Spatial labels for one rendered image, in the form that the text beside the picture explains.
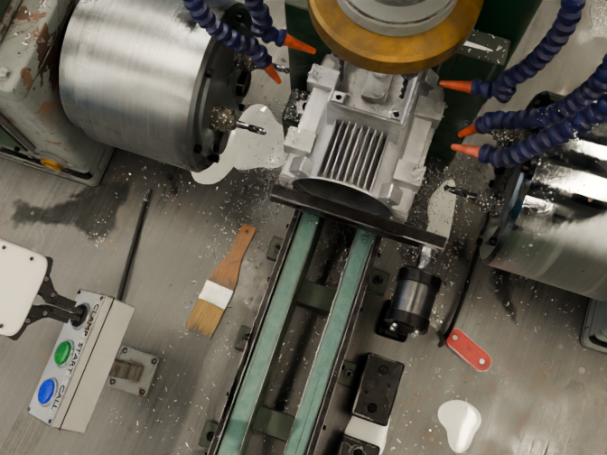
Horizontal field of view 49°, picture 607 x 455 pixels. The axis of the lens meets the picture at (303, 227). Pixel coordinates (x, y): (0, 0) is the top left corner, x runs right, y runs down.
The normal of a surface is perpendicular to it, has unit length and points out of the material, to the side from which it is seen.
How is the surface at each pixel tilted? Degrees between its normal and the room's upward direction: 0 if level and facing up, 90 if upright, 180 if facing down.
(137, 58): 20
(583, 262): 58
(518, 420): 0
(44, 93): 90
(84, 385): 50
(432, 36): 0
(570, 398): 0
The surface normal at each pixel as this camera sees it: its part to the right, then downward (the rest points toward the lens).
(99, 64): -0.17, 0.19
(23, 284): 0.71, 0.05
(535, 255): -0.29, 0.72
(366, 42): -0.02, -0.27
